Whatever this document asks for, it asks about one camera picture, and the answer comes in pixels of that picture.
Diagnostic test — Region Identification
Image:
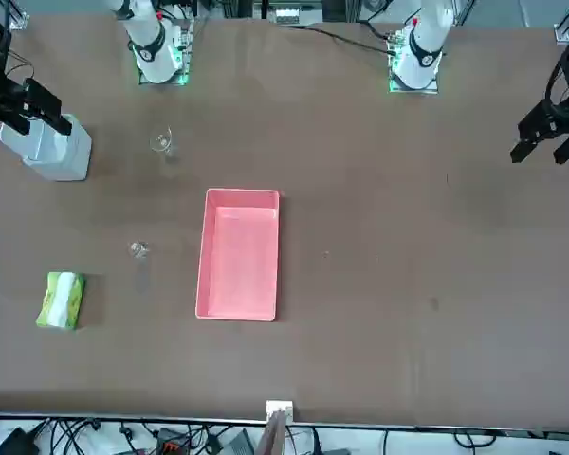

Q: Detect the white lidded trash bin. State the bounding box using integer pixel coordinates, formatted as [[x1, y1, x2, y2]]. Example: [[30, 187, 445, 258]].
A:
[[0, 113, 94, 183]]

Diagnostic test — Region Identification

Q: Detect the large clear glass beaker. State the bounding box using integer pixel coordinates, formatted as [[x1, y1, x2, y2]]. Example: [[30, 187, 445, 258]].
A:
[[149, 125, 179, 165]]

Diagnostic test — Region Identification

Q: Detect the green tissue pack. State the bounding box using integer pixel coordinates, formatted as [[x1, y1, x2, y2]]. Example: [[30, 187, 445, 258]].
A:
[[35, 270, 87, 331]]

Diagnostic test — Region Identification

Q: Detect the pink plastic rectangular container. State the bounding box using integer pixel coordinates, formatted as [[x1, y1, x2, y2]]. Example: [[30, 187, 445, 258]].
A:
[[194, 188, 282, 323]]

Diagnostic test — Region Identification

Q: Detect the grey power adapter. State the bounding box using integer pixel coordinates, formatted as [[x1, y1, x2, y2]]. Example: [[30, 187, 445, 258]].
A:
[[222, 428, 256, 455]]

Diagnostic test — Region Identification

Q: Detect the black cable across table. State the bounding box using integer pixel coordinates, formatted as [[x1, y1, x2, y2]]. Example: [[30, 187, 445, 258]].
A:
[[284, 23, 395, 54]]

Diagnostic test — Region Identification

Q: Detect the aluminium camera post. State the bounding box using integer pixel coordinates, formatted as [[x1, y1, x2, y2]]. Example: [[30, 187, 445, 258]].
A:
[[258, 400, 297, 455]]

